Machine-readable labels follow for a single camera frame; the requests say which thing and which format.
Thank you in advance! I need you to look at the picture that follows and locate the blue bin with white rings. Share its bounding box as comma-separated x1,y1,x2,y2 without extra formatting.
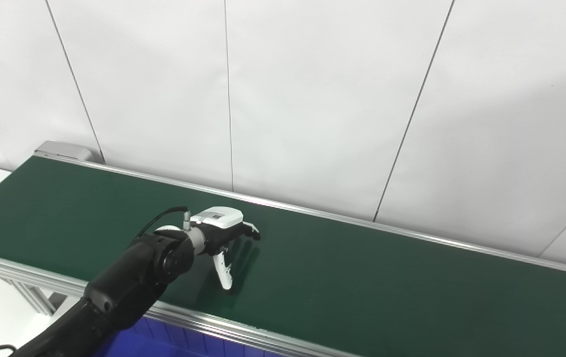
92,316,293,357

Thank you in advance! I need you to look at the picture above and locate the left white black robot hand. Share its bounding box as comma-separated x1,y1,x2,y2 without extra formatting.
191,206,262,291

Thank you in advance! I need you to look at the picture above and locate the grey conveyor end cover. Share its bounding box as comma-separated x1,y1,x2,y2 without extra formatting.
34,141,106,164

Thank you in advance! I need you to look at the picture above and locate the aluminium conveyor leg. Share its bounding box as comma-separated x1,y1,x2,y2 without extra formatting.
1,277,67,317

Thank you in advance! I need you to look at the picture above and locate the green conveyor belt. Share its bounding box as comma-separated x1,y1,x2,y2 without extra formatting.
0,151,566,357
0,156,566,357

